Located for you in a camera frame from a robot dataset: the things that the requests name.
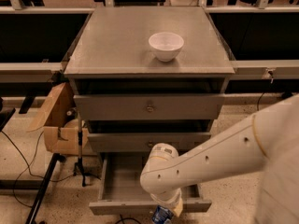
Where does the black table leg frame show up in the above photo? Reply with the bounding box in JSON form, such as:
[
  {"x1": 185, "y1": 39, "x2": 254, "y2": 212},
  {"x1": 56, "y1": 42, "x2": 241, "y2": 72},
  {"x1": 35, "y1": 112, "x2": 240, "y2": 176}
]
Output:
[{"x1": 0, "y1": 100, "x2": 65, "y2": 224}]

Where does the black floor cable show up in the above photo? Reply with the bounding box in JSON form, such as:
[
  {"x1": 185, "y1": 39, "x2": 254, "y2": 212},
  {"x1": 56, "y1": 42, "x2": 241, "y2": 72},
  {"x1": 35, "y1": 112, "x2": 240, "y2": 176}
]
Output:
[
  {"x1": 256, "y1": 91, "x2": 265, "y2": 112},
  {"x1": 0, "y1": 130, "x2": 76, "y2": 209}
]

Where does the black floor cable right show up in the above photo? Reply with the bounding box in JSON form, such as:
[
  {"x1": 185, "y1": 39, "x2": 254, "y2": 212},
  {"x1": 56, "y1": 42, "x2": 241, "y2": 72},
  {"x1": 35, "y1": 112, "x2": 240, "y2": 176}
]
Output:
[{"x1": 256, "y1": 91, "x2": 265, "y2": 112}]

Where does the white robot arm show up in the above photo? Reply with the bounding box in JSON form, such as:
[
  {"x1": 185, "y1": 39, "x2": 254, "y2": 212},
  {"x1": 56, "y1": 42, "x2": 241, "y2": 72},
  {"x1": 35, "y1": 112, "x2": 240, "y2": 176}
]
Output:
[{"x1": 140, "y1": 95, "x2": 299, "y2": 224}]

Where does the black floor cable left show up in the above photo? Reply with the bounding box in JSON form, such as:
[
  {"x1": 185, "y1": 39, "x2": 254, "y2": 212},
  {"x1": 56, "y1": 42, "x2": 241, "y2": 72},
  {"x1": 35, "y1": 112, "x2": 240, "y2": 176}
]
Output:
[{"x1": 0, "y1": 130, "x2": 76, "y2": 209}]

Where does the white ceramic bowl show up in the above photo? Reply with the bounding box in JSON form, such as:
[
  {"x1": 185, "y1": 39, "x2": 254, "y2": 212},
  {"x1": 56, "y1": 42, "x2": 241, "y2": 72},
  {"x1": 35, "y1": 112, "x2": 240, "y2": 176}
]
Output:
[{"x1": 149, "y1": 32, "x2": 184, "y2": 62}]

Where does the black cable under drawer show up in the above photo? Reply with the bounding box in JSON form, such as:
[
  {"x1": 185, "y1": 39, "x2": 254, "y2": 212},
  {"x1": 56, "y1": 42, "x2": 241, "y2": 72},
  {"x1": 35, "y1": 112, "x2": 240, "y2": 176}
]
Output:
[{"x1": 114, "y1": 214, "x2": 143, "y2": 224}]

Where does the grey metal rail left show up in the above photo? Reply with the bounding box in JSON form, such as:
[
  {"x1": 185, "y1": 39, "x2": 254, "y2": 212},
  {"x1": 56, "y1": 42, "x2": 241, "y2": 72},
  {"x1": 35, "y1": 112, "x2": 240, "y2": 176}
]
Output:
[{"x1": 0, "y1": 7, "x2": 93, "y2": 82}]

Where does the grey drawer cabinet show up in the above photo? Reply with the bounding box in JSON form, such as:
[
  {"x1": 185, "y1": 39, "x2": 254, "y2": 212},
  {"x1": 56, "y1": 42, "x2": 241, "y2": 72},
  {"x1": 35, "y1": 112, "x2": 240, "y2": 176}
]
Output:
[{"x1": 64, "y1": 6, "x2": 236, "y2": 161}]

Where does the black tripod stand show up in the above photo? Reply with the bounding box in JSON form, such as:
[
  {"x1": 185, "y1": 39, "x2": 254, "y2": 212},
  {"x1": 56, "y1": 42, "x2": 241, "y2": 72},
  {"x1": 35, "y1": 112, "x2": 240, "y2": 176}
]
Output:
[{"x1": 73, "y1": 114, "x2": 101, "y2": 187}]

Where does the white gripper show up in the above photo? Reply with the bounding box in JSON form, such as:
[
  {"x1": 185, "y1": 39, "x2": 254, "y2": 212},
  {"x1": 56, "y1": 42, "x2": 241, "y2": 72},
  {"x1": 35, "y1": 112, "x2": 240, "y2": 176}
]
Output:
[{"x1": 150, "y1": 189, "x2": 183, "y2": 217}]

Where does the bottom grey drawer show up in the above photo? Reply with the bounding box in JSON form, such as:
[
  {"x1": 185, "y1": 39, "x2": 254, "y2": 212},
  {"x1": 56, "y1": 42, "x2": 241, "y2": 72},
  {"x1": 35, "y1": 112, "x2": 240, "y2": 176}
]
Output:
[{"x1": 89, "y1": 151, "x2": 213, "y2": 217}]

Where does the brown cardboard box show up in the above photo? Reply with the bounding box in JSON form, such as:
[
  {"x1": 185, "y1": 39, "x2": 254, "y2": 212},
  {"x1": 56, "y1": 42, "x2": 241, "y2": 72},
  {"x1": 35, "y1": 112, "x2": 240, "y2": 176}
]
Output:
[{"x1": 27, "y1": 83, "x2": 78, "y2": 155}]

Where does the top grey drawer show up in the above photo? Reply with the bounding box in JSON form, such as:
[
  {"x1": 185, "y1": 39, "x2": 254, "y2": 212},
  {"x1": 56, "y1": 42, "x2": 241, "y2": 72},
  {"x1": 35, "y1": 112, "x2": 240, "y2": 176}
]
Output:
[{"x1": 74, "y1": 94, "x2": 224, "y2": 121}]

